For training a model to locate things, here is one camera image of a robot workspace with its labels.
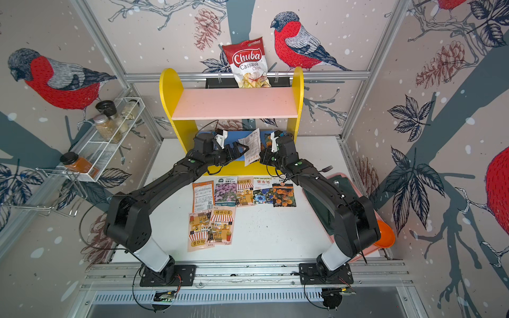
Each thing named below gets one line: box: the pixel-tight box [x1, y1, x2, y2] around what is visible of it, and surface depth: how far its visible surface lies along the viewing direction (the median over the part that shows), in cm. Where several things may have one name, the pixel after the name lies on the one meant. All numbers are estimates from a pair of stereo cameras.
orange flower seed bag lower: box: [264, 133, 272, 150], surface depth 102 cm
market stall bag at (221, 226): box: [207, 205, 237, 246], surface depth 87 cm
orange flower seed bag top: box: [272, 181, 297, 208], surface depth 97 cm
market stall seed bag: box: [235, 176, 254, 207], surface depth 99 cm
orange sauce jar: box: [59, 151, 100, 179], surface depth 62 cm
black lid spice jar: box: [95, 100, 129, 134], surface depth 76 cm
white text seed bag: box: [237, 127, 262, 167], surface depth 92 cm
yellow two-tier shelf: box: [159, 66, 305, 177], surface depth 80 cm
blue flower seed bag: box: [253, 176, 274, 205], surface depth 100 cm
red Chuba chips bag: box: [222, 36, 272, 89], surface depth 85 cm
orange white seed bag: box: [192, 180, 215, 214], surface depth 97 cm
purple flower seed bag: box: [214, 176, 238, 207], surface depth 99 cm
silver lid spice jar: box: [92, 113, 118, 140], surface depth 74 cm
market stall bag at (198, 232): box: [187, 210, 215, 253], surface depth 86 cm
